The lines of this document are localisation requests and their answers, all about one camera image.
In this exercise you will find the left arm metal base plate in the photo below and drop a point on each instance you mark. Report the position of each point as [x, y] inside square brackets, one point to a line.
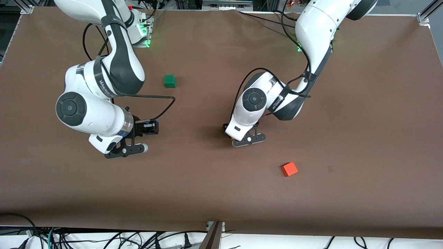
[299, 48]

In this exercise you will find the black power plug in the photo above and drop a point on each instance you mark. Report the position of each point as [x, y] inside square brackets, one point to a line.
[187, 241]

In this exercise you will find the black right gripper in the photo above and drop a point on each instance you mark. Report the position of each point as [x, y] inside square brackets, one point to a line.
[139, 128]

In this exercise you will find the aluminium frame rail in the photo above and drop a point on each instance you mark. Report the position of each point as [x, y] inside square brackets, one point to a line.
[226, 4]

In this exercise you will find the green cube block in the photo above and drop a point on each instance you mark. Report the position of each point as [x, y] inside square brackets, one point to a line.
[169, 81]

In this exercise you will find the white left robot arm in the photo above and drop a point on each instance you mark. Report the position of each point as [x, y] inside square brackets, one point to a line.
[311, 34]

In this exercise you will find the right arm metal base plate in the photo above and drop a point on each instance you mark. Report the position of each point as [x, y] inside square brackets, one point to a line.
[144, 34]

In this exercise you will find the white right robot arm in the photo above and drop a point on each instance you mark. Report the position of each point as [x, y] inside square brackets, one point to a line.
[104, 86]

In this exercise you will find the orange cube block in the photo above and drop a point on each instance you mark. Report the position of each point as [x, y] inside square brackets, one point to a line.
[289, 169]

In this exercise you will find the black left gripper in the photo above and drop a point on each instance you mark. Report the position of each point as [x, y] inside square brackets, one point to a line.
[224, 128]

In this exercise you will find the brown table cover sheet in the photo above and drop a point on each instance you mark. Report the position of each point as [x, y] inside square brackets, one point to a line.
[207, 193]

